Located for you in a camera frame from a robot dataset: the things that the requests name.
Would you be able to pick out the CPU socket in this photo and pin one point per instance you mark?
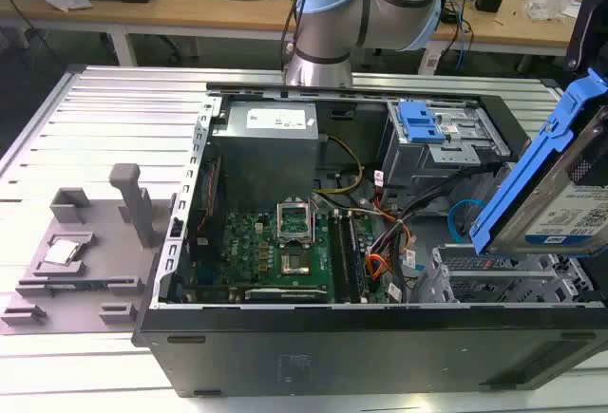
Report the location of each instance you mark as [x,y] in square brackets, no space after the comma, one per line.
[295,263]

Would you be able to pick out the perforated metal drive cage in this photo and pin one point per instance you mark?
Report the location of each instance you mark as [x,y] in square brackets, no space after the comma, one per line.
[494,280]

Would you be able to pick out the green motherboard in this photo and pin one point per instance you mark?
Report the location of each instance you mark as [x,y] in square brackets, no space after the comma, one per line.
[247,251]

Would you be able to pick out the grey parts rack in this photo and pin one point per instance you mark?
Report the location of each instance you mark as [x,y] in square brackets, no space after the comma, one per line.
[109,261]

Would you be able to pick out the black open PC case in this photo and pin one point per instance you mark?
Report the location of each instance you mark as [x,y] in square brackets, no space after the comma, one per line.
[332,351]

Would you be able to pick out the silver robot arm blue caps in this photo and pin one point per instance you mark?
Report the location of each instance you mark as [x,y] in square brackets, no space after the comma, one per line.
[328,14]

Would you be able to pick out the RAM stick in slot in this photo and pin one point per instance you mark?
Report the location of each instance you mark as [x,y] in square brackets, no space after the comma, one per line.
[357,261]

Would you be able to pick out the blue carrier in bay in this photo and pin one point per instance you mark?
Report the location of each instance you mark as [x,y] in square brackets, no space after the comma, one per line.
[420,121]

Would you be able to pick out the grey power supply unit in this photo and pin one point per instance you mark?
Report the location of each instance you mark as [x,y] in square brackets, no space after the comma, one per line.
[266,156]

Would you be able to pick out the silver CPU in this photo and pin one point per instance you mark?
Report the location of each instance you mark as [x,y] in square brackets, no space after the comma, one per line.
[62,250]

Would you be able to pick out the graphics card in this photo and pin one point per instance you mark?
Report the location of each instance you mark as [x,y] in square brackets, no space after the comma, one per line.
[285,295]

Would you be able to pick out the clear plastic packaging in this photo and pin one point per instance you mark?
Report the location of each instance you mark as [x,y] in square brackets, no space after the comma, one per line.
[551,5]

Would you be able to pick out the metal disk bay cage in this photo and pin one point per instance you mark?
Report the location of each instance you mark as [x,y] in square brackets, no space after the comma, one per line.
[427,161]

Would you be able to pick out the wooden desk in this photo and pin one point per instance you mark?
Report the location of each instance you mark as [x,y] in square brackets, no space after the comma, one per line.
[199,9]

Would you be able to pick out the hard disk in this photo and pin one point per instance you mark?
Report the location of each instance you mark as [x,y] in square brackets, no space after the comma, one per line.
[546,185]

